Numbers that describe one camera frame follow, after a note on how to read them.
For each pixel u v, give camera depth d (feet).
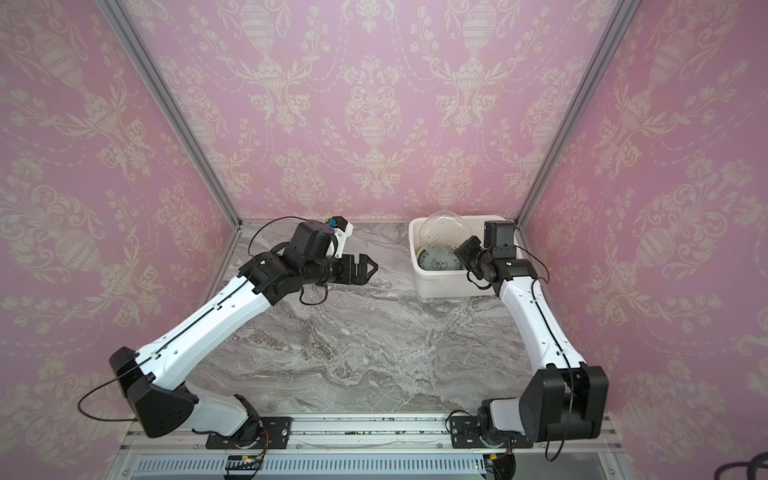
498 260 1.97
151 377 1.30
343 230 2.15
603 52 2.44
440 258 3.37
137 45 2.45
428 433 2.49
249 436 2.26
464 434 2.39
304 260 1.73
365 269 2.08
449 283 3.02
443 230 2.81
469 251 2.39
